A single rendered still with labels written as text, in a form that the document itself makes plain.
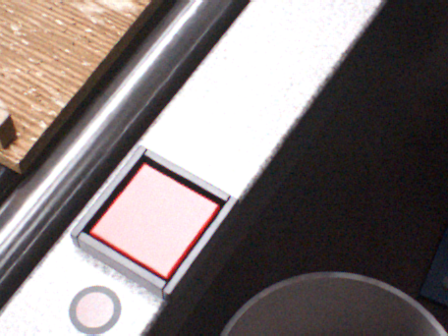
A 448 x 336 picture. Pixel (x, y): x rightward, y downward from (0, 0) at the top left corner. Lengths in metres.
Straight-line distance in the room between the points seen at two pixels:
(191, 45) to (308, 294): 0.60
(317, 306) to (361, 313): 0.06
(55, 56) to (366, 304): 0.68
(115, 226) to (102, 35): 0.14
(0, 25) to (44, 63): 0.05
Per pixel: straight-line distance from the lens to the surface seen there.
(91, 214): 0.62
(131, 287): 0.61
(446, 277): 1.62
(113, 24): 0.69
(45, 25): 0.70
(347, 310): 1.29
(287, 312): 1.27
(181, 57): 0.70
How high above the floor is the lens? 1.47
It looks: 60 degrees down
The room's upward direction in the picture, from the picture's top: 3 degrees counter-clockwise
